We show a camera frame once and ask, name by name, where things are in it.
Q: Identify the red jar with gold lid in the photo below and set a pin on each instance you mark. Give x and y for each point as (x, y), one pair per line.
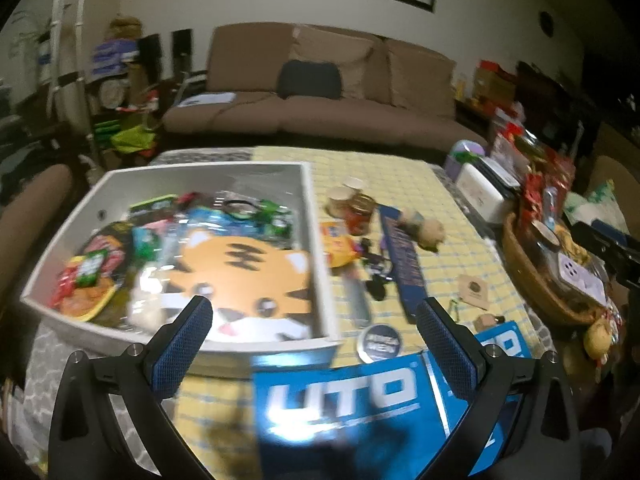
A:
(360, 215)

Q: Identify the brown chair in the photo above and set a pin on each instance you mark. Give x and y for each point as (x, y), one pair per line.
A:
(30, 200)

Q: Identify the black cushion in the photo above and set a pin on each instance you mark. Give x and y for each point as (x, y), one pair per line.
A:
(307, 80)

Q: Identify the white storage box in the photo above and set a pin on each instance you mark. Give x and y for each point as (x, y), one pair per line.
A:
(200, 171)

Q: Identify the green bag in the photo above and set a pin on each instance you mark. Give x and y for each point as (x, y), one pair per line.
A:
(132, 139)

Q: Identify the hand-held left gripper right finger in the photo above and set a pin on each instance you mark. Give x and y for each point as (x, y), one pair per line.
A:
(445, 350)

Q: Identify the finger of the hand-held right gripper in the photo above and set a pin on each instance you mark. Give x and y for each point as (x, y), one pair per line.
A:
(607, 252)

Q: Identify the yellow checkered cloth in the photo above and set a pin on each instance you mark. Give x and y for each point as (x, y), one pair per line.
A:
(450, 200)

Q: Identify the round wall clock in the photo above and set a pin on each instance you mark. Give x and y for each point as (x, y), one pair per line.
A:
(547, 23)

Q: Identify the red snack packet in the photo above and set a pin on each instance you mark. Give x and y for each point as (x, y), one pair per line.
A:
(92, 262)

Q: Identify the beige pillow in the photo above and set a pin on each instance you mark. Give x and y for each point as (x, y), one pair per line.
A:
(332, 52)

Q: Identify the purple striped bag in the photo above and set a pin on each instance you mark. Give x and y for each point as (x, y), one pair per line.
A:
(112, 57)

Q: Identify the brown sofa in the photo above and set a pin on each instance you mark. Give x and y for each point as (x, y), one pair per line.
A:
(320, 115)

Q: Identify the beige plush toy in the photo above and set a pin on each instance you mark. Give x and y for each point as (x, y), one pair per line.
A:
(430, 230)

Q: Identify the white paper sheet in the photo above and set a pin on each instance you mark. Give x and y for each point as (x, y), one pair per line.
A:
(205, 100)

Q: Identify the pile of red packages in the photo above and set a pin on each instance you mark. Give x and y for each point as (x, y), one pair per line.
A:
(540, 170)

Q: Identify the blue wipes packet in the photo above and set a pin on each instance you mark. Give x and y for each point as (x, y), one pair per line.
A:
(210, 216)

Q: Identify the tiger face pouch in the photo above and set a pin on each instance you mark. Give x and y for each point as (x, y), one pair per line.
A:
(250, 270)

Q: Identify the round dark tin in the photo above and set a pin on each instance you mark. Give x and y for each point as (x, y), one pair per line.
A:
(381, 344)

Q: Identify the white pole rack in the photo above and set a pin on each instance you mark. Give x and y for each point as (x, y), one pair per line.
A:
(65, 50)

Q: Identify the blue printed box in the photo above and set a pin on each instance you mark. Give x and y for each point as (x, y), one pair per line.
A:
(340, 410)
(505, 342)

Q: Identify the white lidded container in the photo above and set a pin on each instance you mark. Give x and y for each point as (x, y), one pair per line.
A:
(482, 192)

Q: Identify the clear plastic tube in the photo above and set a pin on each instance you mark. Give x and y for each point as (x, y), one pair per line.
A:
(359, 300)

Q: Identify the small yellow plush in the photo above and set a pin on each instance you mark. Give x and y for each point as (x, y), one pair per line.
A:
(598, 340)

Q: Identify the long dark blue box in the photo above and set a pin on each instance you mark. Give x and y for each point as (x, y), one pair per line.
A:
(400, 260)

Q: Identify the black speaker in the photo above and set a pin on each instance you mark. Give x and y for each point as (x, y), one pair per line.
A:
(181, 55)
(151, 57)

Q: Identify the yellow snack packet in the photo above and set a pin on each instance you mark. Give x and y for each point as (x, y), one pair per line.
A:
(337, 246)

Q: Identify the small wooden block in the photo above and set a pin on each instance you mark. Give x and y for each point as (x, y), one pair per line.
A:
(487, 324)

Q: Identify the floral green pillow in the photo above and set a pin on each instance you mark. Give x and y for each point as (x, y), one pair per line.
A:
(595, 205)

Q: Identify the white power socket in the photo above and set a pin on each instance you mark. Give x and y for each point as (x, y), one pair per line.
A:
(580, 275)

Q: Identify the brown paper tag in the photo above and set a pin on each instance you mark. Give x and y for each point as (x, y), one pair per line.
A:
(475, 291)

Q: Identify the wicker basket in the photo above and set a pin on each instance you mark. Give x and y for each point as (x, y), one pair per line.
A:
(525, 265)

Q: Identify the purple container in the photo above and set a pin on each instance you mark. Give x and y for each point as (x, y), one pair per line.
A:
(467, 152)

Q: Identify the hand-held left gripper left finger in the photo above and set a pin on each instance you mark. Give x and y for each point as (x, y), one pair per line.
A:
(182, 350)

